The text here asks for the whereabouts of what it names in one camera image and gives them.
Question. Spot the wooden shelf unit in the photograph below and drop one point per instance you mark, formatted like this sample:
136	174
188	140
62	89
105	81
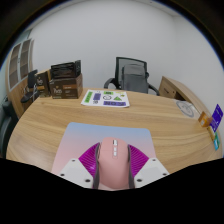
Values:
18	63

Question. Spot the grey backpack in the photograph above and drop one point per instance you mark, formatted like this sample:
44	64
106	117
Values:
134	78

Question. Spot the black mesh office chair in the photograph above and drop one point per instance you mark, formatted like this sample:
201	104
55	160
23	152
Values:
131	60

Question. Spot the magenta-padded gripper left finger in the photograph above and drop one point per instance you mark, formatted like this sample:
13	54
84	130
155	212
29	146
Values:
75	171

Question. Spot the small brown cardboard box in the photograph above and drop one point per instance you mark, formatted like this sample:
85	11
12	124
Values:
42	85

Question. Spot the green small box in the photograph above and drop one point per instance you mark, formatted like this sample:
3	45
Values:
216	141

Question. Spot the pink computer mouse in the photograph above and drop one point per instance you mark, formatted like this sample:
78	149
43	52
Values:
113	166

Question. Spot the paper sheet with coloured shapes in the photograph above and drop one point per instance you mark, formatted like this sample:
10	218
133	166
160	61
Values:
106	98

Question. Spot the purple card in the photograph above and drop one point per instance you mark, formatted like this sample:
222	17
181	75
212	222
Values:
216	118

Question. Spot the large brown cardboard box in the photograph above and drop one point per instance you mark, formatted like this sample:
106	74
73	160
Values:
66	88

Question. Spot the wooden side desk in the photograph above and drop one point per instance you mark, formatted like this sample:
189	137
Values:
173	88

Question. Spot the pink and blue mouse pad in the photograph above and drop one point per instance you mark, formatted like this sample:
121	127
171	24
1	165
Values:
80	138

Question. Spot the black cardboard box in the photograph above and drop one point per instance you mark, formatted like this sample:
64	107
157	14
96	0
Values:
65	69

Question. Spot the orange-brown box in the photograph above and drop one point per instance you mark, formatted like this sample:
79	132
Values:
204	119

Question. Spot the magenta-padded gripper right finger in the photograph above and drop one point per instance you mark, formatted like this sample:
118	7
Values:
151	170

